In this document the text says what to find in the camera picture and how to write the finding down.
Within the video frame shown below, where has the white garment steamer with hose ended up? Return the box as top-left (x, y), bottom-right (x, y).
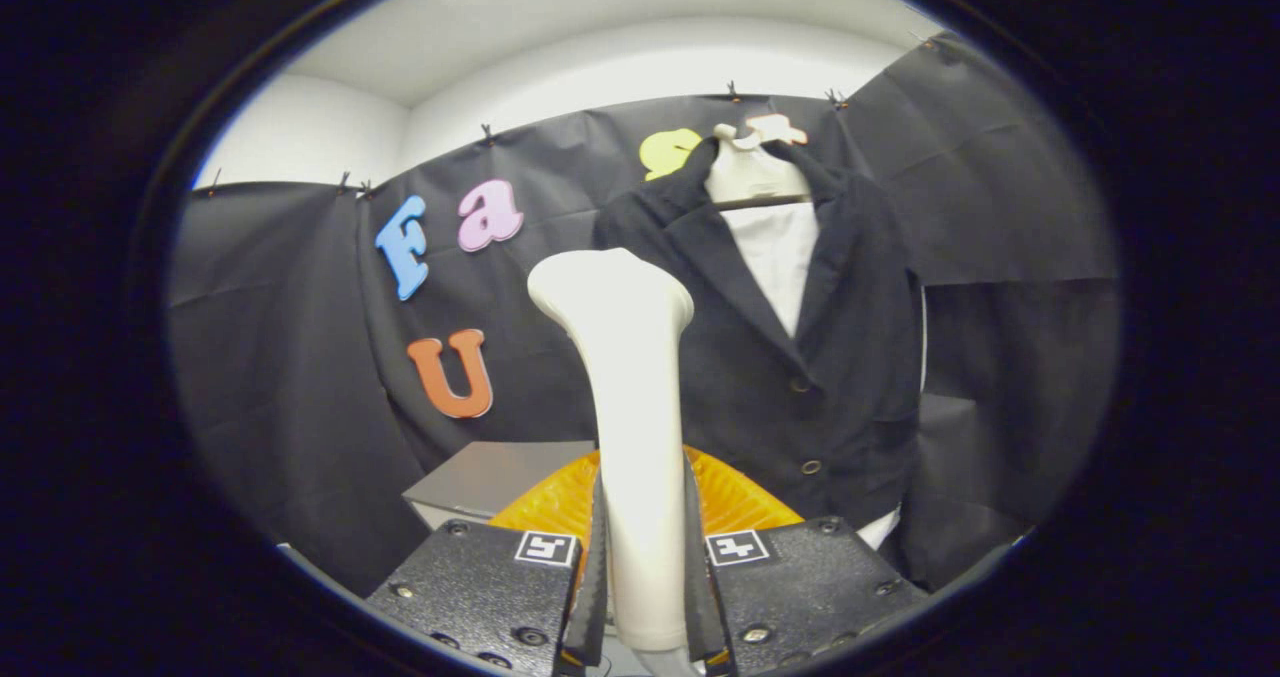
top-left (527, 247), bottom-right (696, 677)

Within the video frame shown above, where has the black backdrop cloth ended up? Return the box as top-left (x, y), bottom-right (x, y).
top-left (165, 32), bottom-right (1121, 598)

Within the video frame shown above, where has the grey drawer cabinet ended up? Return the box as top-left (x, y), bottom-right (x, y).
top-left (402, 441), bottom-right (598, 533)

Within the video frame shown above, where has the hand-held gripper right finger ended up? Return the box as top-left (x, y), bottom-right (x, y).
top-left (683, 444), bottom-right (931, 677)

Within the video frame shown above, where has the black button jacket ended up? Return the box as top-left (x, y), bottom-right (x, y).
top-left (592, 137), bottom-right (926, 533)

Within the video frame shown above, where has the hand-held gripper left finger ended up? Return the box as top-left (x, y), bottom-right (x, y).
top-left (365, 447), bottom-right (609, 677)

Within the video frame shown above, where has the white mannequin torso with stand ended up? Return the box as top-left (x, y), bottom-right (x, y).
top-left (705, 122), bottom-right (901, 553)

